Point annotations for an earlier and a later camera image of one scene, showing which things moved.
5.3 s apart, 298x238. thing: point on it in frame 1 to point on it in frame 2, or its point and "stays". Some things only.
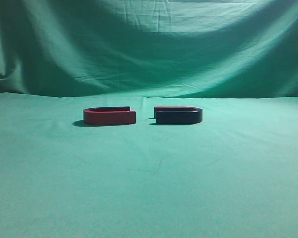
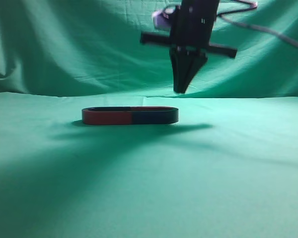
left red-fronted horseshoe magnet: x=109 y=115 stays
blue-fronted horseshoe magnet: x=175 y=115 to x=154 y=115
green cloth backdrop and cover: x=241 y=172 stays
